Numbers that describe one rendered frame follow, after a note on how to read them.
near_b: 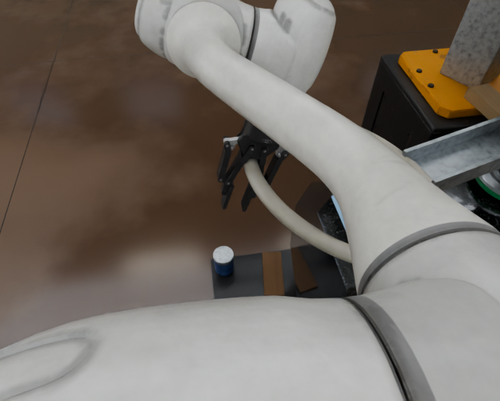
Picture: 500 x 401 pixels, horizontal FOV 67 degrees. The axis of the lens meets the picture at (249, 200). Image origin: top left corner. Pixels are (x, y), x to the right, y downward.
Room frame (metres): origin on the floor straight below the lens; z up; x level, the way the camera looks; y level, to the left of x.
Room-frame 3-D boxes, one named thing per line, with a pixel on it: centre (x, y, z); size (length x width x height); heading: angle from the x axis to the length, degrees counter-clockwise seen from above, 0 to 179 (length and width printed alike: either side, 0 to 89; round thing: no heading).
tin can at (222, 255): (1.01, 0.13, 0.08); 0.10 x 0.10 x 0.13
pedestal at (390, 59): (1.57, -1.01, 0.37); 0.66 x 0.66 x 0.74; 9
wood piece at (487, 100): (1.32, -1.00, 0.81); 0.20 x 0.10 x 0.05; 17
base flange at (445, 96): (1.57, -1.01, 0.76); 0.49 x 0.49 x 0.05; 9
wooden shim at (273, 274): (0.97, -0.12, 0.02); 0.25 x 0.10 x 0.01; 1
